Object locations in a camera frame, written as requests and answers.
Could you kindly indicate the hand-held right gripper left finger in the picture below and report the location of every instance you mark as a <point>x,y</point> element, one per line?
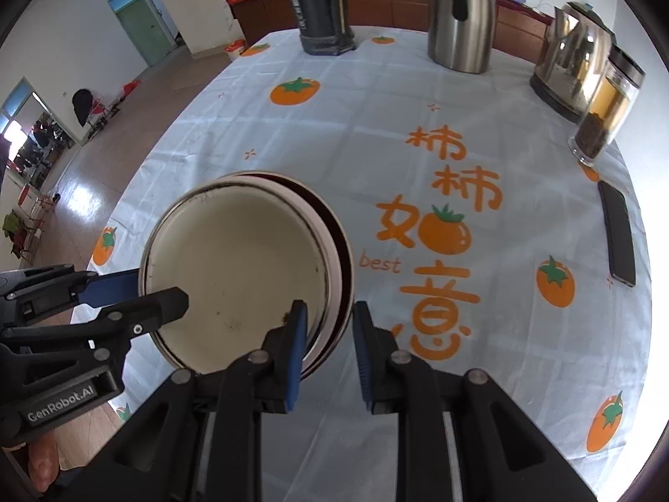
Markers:
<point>295,355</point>

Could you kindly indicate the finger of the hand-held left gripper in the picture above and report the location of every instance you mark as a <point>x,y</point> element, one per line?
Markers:
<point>151,308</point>
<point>112,285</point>

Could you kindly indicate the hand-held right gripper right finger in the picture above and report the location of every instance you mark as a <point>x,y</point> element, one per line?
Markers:
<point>362,355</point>

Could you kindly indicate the cream enamel bowl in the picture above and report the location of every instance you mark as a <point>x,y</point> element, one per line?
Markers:
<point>235,272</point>

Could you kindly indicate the red plastic cup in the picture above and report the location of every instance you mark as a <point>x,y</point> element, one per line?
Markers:
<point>341,261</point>

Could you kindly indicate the person's left hand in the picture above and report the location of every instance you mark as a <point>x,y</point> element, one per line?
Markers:
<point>44,463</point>

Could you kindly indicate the black chair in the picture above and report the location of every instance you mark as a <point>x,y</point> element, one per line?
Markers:
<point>82,107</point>

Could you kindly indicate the persimmon print tablecloth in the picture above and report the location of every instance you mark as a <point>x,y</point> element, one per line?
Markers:
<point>366,167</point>

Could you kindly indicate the red stool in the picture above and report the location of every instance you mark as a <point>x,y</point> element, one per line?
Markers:
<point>129,88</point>

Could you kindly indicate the green door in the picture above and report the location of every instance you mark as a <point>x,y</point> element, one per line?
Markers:
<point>144,31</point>

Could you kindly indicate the white plastic bucket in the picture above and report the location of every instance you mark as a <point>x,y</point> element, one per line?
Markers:
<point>233,50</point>

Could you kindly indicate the black smartphone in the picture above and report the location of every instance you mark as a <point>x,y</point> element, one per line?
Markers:
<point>619,235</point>

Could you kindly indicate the stainless steel thermos carafe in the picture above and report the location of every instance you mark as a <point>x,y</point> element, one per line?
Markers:
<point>460,31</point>

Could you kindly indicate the black thermos jug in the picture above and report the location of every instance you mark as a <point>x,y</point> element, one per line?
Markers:
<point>319,10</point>

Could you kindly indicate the glass tea bottle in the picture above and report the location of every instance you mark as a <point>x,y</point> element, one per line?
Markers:
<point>606,110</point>

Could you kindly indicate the brown wooden cabinet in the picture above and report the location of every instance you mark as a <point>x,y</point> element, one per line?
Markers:
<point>387,5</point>

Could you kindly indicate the stainless steel electric kettle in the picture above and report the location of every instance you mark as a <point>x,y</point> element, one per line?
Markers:
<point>569,63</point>

